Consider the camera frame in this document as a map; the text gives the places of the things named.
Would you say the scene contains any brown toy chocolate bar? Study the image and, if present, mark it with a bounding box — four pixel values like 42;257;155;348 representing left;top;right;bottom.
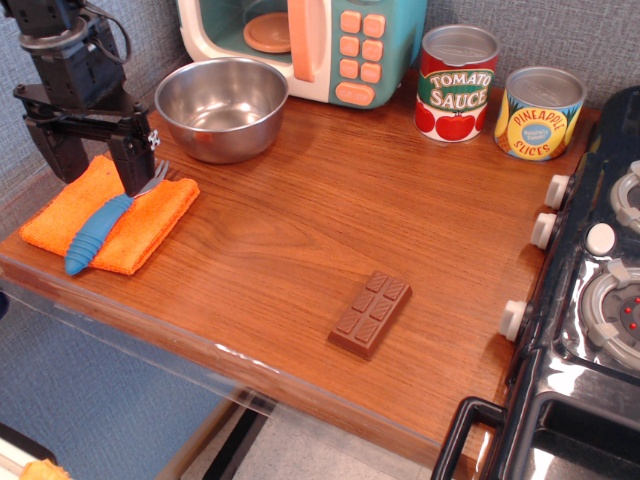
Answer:
328;271;413;360

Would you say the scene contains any white stove knob bottom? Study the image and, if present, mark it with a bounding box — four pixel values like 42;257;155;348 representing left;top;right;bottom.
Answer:
498;300;527;342

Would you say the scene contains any orange folded cloth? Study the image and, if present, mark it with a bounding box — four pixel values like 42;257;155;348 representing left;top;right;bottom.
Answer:
19;155;200;275

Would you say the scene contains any teal toy microwave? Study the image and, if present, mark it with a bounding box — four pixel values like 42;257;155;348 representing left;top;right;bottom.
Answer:
177;1;427;109

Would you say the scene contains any white stove knob top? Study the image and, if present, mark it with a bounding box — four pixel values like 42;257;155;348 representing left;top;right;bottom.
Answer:
544;175;571;210

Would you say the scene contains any grey lower stove burner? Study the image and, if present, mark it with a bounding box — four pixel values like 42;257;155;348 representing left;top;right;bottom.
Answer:
580;259;639;371

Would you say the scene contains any orange microwave turntable plate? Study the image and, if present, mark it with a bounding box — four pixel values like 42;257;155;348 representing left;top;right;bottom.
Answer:
243;12;291;54

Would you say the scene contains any white round stove button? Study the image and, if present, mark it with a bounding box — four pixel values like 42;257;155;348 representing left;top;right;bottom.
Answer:
585;223;616;256

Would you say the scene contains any grey upper stove burner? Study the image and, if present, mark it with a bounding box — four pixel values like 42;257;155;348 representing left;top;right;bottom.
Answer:
610;160;640;234

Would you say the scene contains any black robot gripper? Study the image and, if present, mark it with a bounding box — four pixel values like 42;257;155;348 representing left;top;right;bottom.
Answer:
14;24;160;197

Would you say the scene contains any pineapple slices can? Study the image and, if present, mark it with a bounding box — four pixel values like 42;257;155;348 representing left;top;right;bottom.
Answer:
494;66;587;162

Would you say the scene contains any stainless steel bowl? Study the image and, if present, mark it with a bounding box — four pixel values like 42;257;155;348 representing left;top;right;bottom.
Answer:
154;58;289;165

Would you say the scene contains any black toy stove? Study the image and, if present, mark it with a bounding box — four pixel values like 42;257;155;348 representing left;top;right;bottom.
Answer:
430;85;640;480

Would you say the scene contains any black oven door handle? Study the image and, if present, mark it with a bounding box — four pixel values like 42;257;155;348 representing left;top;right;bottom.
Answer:
431;396;507;480

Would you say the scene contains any white stove knob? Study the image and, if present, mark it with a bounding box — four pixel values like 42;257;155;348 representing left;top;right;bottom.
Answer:
498;300;527;342
544;175;571;210
530;213;557;250

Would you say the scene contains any clear acrylic table guard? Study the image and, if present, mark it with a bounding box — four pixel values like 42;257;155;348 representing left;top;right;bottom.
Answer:
1;249;438;467

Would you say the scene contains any tomato sauce can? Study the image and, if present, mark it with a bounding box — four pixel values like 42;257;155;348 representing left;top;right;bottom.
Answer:
414;24;500;143

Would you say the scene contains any blue handled metal fork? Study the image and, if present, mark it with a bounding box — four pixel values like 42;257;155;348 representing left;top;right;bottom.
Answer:
64;160;169;276

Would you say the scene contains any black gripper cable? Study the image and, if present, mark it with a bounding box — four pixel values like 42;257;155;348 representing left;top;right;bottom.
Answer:
82;0;133;66

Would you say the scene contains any grey stove burner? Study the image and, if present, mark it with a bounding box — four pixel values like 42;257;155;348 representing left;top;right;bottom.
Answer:
610;160;640;234
580;259;639;371

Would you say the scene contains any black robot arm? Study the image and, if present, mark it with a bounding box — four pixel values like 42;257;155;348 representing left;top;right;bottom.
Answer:
1;1;157;197

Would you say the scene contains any white stove knob middle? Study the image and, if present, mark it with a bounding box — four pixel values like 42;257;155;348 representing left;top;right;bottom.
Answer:
530;213;557;250

